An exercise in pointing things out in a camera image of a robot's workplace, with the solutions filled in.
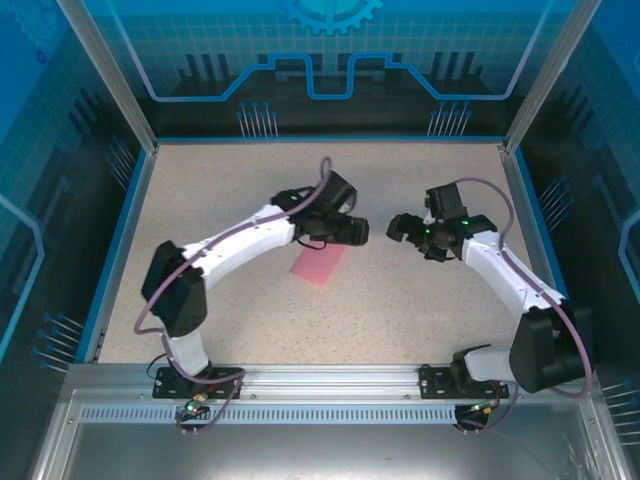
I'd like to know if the steel sheet panel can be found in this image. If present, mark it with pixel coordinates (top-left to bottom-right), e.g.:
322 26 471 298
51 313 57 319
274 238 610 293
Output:
29 389 624 480

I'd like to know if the slotted metal cable duct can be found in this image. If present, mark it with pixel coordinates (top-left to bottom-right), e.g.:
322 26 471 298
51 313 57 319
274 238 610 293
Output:
79 405 581 425

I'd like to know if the aluminium frame post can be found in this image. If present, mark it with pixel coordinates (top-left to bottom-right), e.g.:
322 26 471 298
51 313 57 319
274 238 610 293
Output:
501 0 604 154
55 0 160 154

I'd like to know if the blue table border strip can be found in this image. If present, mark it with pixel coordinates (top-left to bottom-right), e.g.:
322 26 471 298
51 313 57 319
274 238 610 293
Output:
502 147 576 314
152 134 507 147
73 147 157 365

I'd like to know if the pink paper sheet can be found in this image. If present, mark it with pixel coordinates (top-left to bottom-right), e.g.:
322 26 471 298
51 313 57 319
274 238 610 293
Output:
290 247 347 288

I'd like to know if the aluminium mounting beam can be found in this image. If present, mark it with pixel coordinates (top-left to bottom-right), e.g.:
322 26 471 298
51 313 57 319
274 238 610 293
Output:
67 363 599 402

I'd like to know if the cable connector with green light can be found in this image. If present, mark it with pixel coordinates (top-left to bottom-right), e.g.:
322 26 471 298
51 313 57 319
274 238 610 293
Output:
467 398 504 417
180 392 210 417

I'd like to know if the purple cable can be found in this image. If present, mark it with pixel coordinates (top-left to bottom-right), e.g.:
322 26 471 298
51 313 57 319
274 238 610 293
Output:
134 156 335 435
452 177 596 434

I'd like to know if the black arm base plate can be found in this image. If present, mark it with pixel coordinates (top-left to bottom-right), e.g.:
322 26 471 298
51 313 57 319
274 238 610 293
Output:
418 364 506 401
152 365 246 401

